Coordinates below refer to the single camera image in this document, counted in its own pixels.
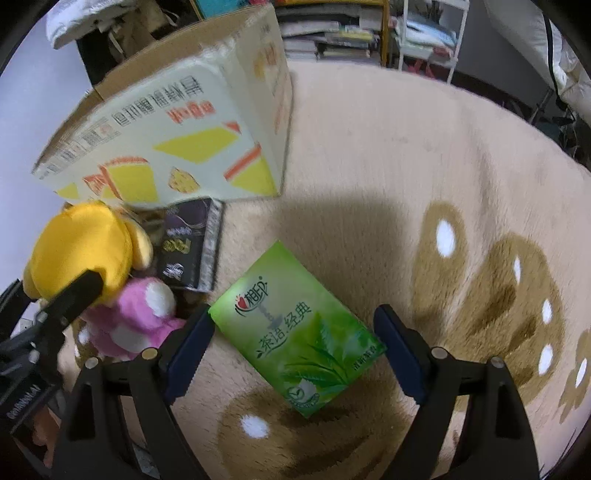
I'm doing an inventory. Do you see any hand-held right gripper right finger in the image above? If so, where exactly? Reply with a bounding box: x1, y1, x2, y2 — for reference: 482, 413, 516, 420
373, 304, 542, 480

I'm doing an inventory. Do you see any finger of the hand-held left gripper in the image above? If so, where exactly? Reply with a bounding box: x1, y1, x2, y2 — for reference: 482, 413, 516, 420
34, 270, 106, 334
0, 278, 27, 320

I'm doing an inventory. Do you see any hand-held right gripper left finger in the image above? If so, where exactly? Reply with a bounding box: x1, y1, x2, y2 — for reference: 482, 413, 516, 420
51, 302, 218, 480

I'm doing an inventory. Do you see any yellow plush toy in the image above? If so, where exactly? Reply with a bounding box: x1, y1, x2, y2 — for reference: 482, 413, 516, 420
22, 200, 154, 302

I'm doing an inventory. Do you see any pink plush toy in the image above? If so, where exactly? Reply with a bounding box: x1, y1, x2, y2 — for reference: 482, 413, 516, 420
81, 276, 186, 362

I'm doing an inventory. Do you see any green tissue packet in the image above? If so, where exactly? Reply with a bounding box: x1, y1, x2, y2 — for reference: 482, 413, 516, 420
209, 240, 387, 419

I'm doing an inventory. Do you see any black tissue packet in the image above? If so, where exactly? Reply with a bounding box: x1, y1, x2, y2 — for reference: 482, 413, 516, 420
150, 198, 225, 293

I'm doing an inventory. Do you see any printed cardboard box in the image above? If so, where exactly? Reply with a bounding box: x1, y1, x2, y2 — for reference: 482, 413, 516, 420
31, 4, 294, 206

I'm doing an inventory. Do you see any beige floral blanket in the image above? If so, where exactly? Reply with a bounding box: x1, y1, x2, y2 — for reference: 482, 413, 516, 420
28, 60, 591, 480

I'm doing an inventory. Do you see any black hanging garment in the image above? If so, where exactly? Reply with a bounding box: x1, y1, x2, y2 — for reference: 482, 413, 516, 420
76, 32, 131, 86

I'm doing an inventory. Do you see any pile of books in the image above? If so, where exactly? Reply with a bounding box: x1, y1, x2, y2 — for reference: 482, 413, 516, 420
277, 9, 384, 64

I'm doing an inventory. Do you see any white trolley cart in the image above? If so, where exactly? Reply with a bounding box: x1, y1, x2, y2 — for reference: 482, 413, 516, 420
394, 0, 465, 85

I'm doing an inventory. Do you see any wooden shelf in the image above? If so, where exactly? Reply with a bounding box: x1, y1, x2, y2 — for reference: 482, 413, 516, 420
271, 0, 392, 66

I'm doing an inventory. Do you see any teal bag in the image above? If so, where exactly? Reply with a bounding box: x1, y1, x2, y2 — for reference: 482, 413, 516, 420
194, 0, 269, 20

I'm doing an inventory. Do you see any cream office chair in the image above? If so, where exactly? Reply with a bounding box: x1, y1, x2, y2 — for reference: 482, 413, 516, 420
482, 0, 591, 118

